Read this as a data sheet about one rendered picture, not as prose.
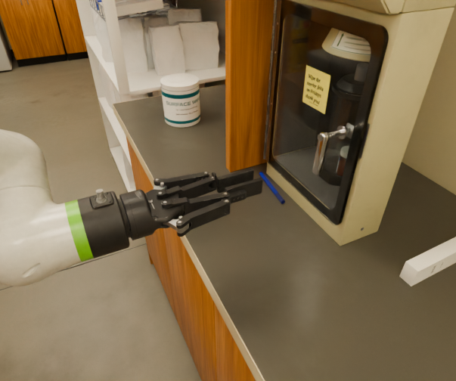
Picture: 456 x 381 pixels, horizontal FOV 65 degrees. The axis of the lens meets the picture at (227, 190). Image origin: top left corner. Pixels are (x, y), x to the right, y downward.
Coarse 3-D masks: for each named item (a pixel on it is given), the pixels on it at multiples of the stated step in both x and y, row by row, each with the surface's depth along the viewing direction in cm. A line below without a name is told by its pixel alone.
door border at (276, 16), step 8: (280, 0) 74; (280, 8) 74; (280, 16) 75; (272, 24) 78; (272, 40) 79; (272, 48) 80; (272, 64) 82; (272, 72) 83; (272, 80) 84; (272, 88) 85; (272, 96) 86; (272, 104) 87; (272, 112) 88; (264, 144) 95
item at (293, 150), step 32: (288, 0) 71; (288, 32) 74; (320, 32) 65; (352, 32) 58; (384, 32) 53; (288, 64) 77; (320, 64) 68; (352, 64) 60; (288, 96) 80; (352, 96) 62; (288, 128) 83; (320, 128) 73; (352, 128) 64; (288, 160) 87; (352, 160) 66; (320, 192) 78
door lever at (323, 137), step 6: (342, 126) 66; (324, 132) 65; (330, 132) 65; (336, 132) 66; (342, 132) 66; (318, 138) 65; (324, 138) 65; (342, 138) 67; (318, 144) 66; (324, 144) 66; (318, 150) 67; (324, 150) 66; (318, 156) 67; (324, 156) 68; (318, 162) 68; (318, 168) 69; (318, 174) 70
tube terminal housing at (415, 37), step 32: (320, 0) 65; (416, 0) 51; (448, 0) 53; (416, 32) 54; (384, 64) 56; (416, 64) 58; (384, 96) 59; (416, 96) 62; (384, 128) 63; (384, 160) 69; (288, 192) 93; (352, 192) 71; (384, 192) 75; (320, 224) 84; (352, 224) 76
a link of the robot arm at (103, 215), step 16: (96, 192) 51; (112, 192) 54; (80, 208) 51; (96, 208) 51; (112, 208) 51; (96, 224) 50; (112, 224) 51; (128, 224) 53; (96, 240) 50; (112, 240) 51; (128, 240) 53; (96, 256) 53
